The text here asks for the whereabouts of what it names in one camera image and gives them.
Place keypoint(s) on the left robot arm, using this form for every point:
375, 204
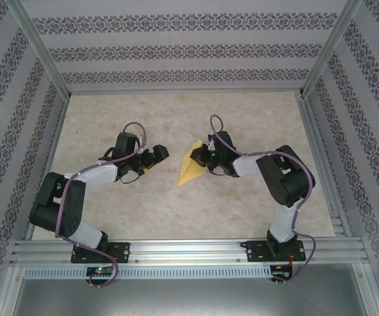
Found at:
58, 204

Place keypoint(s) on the controller board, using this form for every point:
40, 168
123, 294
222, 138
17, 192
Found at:
99, 271
281, 271

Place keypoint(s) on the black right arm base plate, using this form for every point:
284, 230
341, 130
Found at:
257, 251

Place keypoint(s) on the aluminium side rail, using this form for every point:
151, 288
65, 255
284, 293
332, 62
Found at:
324, 171
46, 171

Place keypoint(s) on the right controller board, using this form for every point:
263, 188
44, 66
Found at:
281, 271

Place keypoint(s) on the left controller board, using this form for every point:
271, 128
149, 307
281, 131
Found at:
99, 271

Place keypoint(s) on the aluminium frame post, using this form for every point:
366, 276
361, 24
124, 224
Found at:
327, 49
41, 49

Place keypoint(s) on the grey metal sheet panel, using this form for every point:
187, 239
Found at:
189, 298

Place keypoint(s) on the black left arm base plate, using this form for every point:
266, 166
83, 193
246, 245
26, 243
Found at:
122, 251

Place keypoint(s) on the aluminium mounting rail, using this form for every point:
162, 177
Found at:
189, 251

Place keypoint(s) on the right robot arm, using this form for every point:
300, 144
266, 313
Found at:
285, 177

